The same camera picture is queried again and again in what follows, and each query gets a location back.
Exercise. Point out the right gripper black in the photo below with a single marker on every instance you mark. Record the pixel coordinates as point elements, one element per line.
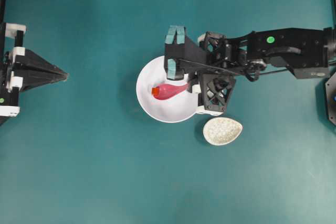
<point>203,63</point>

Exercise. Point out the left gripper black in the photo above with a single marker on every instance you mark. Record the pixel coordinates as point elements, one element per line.
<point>13,82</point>

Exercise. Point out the pink ceramic spoon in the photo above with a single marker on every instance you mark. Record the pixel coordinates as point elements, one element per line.
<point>168,91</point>

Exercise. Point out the small red block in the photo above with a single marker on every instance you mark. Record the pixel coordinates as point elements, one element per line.
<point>155,91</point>

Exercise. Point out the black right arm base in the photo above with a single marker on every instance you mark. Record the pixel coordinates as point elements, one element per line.
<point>328,95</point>

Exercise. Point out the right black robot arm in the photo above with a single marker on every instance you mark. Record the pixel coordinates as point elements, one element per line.
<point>305,53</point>

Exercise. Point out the white round bowl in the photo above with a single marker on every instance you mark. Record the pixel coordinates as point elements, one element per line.
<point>173,110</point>

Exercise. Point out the speckled beige spoon rest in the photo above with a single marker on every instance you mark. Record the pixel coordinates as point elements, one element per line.
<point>221,131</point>

